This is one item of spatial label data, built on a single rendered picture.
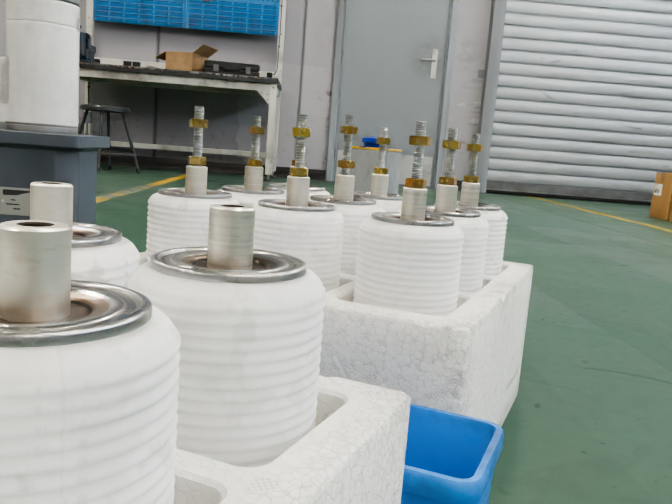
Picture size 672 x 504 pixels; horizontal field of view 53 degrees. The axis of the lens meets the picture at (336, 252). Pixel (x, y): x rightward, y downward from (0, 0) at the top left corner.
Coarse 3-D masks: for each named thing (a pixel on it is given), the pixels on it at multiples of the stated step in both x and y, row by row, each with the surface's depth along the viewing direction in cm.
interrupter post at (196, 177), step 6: (186, 168) 70; (192, 168) 69; (198, 168) 69; (204, 168) 70; (186, 174) 70; (192, 174) 69; (198, 174) 70; (204, 174) 70; (186, 180) 70; (192, 180) 70; (198, 180) 70; (204, 180) 70; (186, 186) 70; (192, 186) 70; (198, 186) 70; (204, 186) 70; (186, 192) 70; (192, 192) 70; (198, 192) 70; (204, 192) 70
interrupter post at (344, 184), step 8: (336, 176) 76; (344, 176) 76; (352, 176) 76; (336, 184) 76; (344, 184) 76; (352, 184) 76; (336, 192) 76; (344, 192) 76; (352, 192) 76; (344, 200) 76; (352, 200) 77
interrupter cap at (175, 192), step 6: (162, 192) 68; (168, 192) 68; (174, 192) 67; (180, 192) 71; (210, 192) 73; (216, 192) 72; (222, 192) 73; (228, 192) 72; (198, 198) 67; (204, 198) 68; (210, 198) 68; (216, 198) 68; (222, 198) 69; (228, 198) 70
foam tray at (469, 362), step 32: (352, 288) 65; (512, 288) 73; (352, 320) 57; (384, 320) 56; (416, 320) 55; (448, 320) 56; (480, 320) 57; (512, 320) 76; (320, 352) 58; (352, 352) 57; (384, 352) 56; (416, 352) 55; (448, 352) 54; (480, 352) 59; (512, 352) 80; (384, 384) 56; (416, 384) 55; (448, 384) 54; (480, 384) 62; (512, 384) 84; (480, 416) 64
